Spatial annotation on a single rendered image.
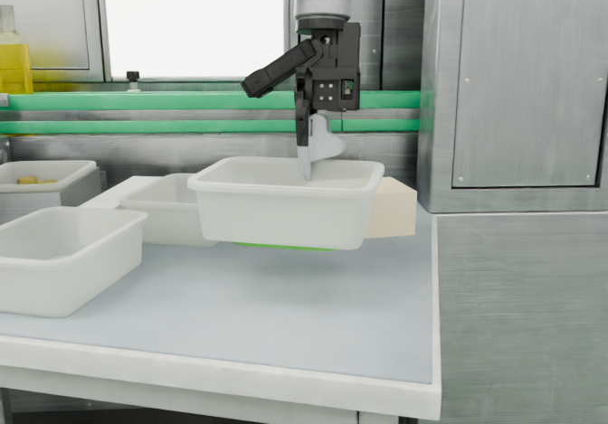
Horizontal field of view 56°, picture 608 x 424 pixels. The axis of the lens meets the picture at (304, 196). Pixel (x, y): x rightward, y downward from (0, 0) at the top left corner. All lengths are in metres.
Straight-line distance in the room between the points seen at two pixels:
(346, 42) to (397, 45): 0.68
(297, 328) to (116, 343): 0.19
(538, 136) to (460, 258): 0.27
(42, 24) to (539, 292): 1.22
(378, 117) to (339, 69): 0.51
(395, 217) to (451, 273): 0.25
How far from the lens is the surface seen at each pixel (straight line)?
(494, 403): 1.34
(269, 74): 0.79
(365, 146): 1.23
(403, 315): 0.70
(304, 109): 0.75
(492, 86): 1.12
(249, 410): 0.67
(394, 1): 1.45
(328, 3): 0.77
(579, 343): 1.34
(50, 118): 1.31
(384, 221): 0.96
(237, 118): 1.23
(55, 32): 1.47
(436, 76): 1.08
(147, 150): 1.24
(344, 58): 0.77
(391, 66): 1.44
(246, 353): 0.61
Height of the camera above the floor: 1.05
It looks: 14 degrees down
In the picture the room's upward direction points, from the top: straight up
